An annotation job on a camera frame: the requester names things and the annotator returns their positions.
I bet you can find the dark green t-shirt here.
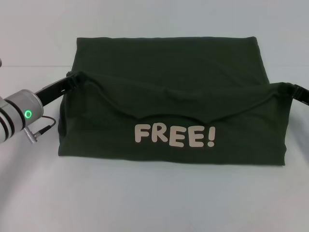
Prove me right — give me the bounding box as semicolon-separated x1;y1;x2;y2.
57;36;294;167

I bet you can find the brown cable with silver connector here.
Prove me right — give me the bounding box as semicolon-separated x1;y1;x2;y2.
23;115;58;145

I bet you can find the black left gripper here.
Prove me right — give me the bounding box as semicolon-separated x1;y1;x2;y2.
33;73;79;107

